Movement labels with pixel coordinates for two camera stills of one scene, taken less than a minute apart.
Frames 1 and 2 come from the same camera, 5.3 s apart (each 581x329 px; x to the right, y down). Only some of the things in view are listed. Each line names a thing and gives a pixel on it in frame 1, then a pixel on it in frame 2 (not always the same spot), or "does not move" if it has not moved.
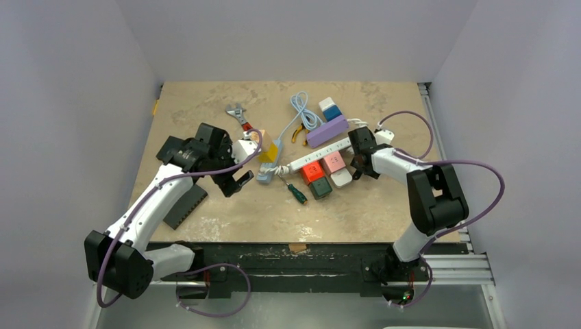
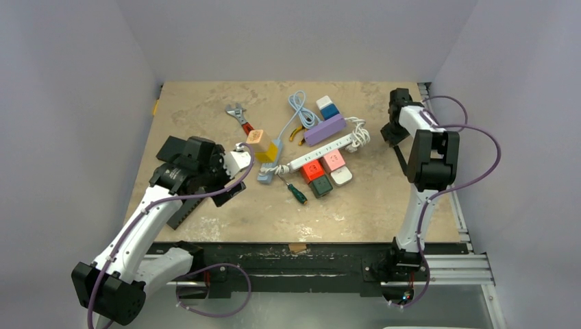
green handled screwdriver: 298,196 does not move
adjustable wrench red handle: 238,113 does not move
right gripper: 358,161 -> 390,133
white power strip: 344,144 does not move
